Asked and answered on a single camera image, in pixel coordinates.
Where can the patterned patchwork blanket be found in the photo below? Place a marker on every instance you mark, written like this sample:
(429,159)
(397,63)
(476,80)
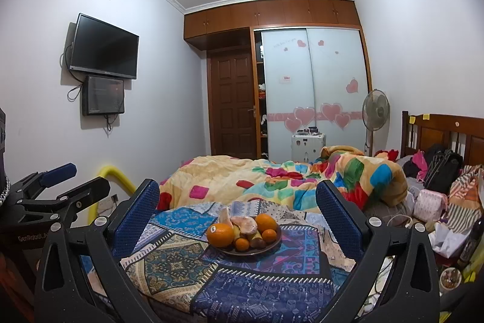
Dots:
(189,262)

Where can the yellow foam tube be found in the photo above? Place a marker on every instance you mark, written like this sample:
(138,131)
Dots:
(109,171)

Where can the large orange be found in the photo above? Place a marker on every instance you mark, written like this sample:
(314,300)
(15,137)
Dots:
(220,236)

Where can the small wall-mounted monitor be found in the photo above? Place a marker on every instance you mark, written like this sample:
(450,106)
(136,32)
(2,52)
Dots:
(104,95)

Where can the wooden overhead cabinet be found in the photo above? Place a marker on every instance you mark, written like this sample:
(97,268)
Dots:
(264,14)

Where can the standing electric fan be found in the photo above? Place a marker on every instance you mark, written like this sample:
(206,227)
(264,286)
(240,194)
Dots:
(375,107)

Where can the brown wooden door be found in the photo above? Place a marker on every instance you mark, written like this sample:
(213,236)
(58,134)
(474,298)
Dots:
(230,103)

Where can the banana piece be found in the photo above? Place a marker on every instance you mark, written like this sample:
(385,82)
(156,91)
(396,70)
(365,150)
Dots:
(236,231)
(258,241)

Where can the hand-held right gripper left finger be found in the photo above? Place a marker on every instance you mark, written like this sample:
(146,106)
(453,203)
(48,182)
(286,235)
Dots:
(136,221)

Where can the medium orange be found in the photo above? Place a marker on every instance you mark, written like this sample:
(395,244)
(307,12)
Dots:
(264,222)

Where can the wardrobe with heart stickers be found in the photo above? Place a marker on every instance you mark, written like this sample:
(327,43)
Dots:
(325,81)

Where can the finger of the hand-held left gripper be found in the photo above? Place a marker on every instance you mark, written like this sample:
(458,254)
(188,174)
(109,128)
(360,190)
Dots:
(58,173)
(89,190)

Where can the grey pillow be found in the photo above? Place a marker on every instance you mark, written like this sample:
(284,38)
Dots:
(389,211)

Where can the small mandarin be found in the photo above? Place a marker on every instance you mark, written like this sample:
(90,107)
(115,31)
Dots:
(242,244)
(269,235)

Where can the black bag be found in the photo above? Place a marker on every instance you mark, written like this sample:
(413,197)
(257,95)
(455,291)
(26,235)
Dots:
(444,168)

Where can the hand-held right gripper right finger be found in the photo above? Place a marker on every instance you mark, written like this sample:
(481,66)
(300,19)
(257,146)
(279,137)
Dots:
(332,217)

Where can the colourful checked quilt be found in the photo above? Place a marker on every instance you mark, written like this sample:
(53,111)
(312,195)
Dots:
(227,179)

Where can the white box appliance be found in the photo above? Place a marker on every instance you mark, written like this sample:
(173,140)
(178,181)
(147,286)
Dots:
(308,147)

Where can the dark round plate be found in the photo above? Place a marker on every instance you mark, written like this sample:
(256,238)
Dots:
(270,247)

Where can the small bowl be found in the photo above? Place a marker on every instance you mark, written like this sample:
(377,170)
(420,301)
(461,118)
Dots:
(450,278)

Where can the peeled pomelo segment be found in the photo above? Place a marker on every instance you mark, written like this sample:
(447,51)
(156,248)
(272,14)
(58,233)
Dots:
(245,224)
(224,217)

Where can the wooden bed headboard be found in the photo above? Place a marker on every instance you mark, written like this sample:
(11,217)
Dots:
(435,130)

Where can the wall-mounted black television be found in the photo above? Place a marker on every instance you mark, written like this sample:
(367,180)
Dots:
(104,46)

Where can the pink quilted bag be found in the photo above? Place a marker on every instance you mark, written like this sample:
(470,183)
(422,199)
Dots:
(431,204)

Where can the striped tote bag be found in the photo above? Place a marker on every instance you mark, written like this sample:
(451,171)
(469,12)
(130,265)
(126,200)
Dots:
(467,190)

